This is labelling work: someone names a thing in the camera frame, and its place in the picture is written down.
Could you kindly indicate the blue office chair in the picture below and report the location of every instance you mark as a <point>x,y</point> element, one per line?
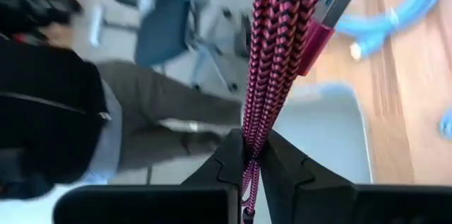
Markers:
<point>162,29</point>

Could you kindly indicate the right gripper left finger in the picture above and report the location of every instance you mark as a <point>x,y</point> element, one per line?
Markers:
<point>212,188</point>

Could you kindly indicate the person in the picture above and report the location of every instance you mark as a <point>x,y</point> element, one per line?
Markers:
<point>42,111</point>

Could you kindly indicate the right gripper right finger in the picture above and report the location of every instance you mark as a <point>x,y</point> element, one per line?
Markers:
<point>300,195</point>

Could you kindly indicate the grey plastic tray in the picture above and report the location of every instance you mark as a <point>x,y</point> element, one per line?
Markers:
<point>318,139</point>

